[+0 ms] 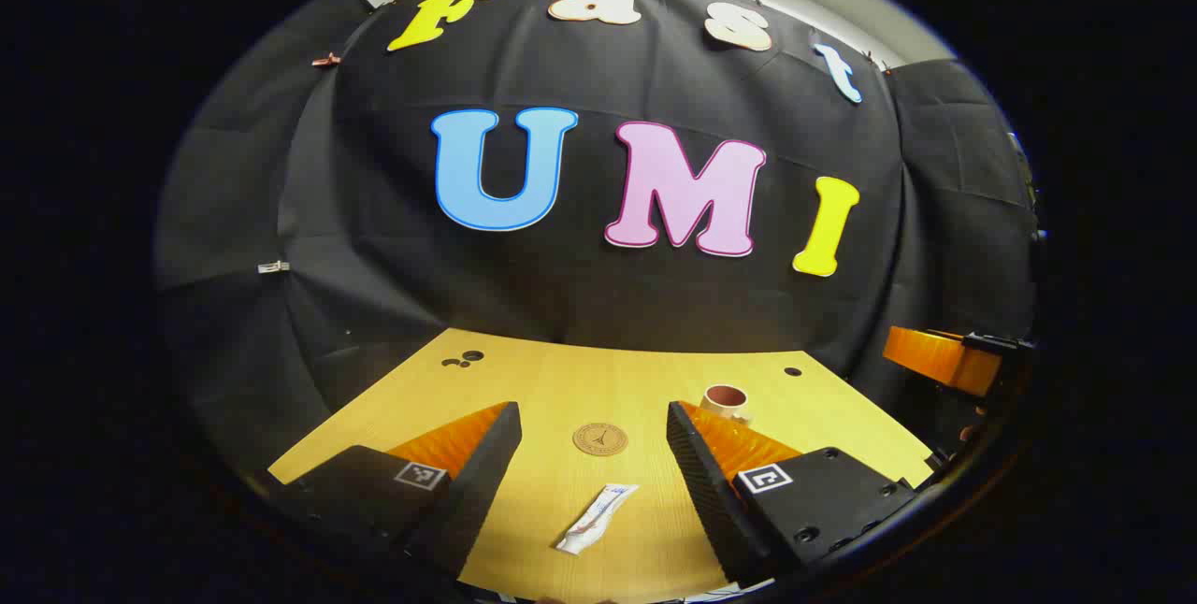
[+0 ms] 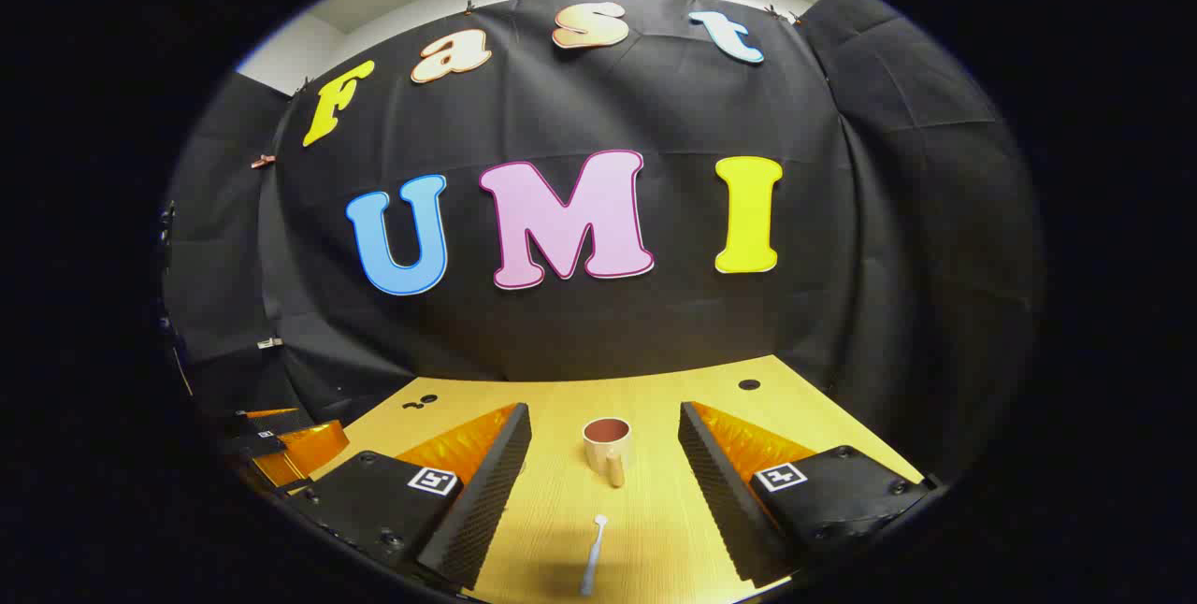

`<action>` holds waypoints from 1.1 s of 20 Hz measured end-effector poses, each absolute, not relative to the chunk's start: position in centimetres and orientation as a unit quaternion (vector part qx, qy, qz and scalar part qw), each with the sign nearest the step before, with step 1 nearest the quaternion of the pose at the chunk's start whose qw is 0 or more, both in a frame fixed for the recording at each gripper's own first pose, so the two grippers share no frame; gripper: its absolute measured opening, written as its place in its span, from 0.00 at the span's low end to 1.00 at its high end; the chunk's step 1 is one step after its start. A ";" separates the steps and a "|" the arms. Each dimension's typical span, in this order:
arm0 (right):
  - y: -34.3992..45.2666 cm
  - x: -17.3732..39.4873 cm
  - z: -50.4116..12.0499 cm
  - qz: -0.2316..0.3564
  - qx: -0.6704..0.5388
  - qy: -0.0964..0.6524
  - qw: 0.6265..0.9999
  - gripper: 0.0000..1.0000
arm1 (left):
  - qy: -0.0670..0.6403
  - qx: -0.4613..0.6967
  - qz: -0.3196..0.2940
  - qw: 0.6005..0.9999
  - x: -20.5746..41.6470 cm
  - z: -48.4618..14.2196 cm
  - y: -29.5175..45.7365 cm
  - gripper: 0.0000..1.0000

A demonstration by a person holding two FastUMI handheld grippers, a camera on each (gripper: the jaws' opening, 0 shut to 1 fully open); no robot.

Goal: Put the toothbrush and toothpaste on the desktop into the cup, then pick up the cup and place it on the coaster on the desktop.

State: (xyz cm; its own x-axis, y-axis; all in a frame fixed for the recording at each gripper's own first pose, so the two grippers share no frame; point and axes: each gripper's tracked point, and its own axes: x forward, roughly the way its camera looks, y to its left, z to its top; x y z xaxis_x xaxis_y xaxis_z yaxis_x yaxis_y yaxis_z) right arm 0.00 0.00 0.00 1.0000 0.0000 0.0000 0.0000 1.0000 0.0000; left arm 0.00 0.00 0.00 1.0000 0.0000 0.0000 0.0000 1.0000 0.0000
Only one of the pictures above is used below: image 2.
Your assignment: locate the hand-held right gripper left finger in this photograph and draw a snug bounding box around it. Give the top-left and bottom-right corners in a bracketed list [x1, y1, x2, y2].
[297, 402, 534, 591]

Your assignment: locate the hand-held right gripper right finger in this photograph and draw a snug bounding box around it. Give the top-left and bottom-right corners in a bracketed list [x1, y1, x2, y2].
[677, 401, 936, 586]

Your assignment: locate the white and blue toothbrush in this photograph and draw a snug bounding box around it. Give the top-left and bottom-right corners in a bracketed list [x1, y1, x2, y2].
[579, 515, 609, 597]

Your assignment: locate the beige cup with handle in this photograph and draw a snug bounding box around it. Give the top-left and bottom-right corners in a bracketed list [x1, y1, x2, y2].
[582, 418, 632, 489]

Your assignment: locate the light wooden desktop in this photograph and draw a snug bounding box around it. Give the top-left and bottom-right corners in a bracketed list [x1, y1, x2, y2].
[309, 354, 927, 604]

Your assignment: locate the black backdrop cloth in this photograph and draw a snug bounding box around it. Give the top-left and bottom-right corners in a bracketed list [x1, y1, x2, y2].
[159, 0, 1044, 483]

